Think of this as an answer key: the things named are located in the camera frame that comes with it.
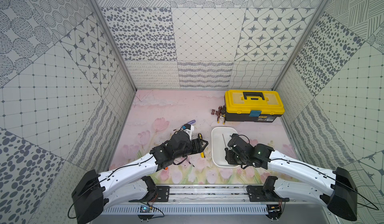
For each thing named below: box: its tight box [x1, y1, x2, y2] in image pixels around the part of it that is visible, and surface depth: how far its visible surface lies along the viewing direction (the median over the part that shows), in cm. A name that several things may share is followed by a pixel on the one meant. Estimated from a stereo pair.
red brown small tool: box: [211, 109, 220, 117], surface depth 106 cm
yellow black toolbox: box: [224, 89, 285, 123], surface depth 94 cm
